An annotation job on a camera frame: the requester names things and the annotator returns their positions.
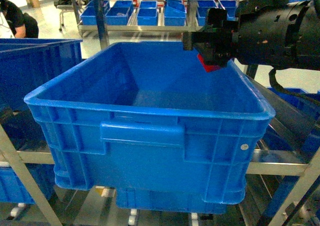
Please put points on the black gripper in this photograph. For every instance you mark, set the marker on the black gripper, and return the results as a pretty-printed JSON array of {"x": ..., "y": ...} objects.
[{"x": 216, "y": 41}]

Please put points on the red one-stud block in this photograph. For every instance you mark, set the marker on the red one-stud block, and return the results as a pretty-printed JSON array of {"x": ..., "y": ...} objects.
[{"x": 212, "y": 67}]

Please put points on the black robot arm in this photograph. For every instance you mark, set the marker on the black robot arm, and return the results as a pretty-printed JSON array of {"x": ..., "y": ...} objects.
[{"x": 278, "y": 33}]

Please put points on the blue shelf crate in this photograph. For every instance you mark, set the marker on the blue shelf crate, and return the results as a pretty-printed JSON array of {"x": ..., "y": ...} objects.
[
  {"x": 166, "y": 201},
  {"x": 147, "y": 116}
]

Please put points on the steel shelf rack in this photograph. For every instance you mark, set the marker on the steel shelf rack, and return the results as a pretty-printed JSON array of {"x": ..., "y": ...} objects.
[{"x": 277, "y": 184}]

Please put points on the lower blue shelf crate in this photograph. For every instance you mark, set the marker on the lower blue shelf crate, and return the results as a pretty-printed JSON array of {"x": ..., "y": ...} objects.
[{"x": 166, "y": 201}]

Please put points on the small blue bin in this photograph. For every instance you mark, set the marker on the small blue bin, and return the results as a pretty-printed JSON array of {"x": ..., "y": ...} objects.
[
  {"x": 88, "y": 16},
  {"x": 203, "y": 7},
  {"x": 120, "y": 12},
  {"x": 147, "y": 13},
  {"x": 174, "y": 13}
]

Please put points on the right stacked blue crate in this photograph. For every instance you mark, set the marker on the right stacked blue crate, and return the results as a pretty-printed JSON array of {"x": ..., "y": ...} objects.
[{"x": 291, "y": 130}]

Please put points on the left upper blue crate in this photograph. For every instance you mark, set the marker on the left upper blue crate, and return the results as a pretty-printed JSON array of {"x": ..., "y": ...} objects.
[{"x": 27, "y": 63}]

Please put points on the person in black shirt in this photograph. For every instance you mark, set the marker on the person in black shirt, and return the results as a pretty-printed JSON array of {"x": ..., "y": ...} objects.
[{"x": 22, "y": 24}]

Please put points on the left lower blue crate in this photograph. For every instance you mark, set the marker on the left lower blue crate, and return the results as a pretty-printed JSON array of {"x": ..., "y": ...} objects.
[{"x": 12, "y": 189}]

